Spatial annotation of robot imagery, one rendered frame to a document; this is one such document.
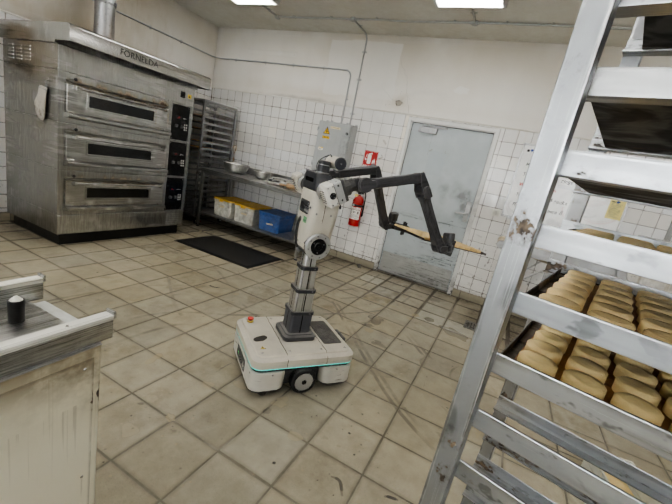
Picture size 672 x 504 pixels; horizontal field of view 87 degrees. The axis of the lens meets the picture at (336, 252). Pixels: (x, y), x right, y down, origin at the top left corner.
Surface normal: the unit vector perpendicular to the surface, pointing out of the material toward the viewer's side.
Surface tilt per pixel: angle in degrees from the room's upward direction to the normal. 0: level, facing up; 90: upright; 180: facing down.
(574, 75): 90
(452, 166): 90
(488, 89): 90
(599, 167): 90
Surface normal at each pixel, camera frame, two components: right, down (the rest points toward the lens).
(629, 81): -0.63, 0.07
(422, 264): -0.44, 0.13
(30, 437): 0.89, 0.28
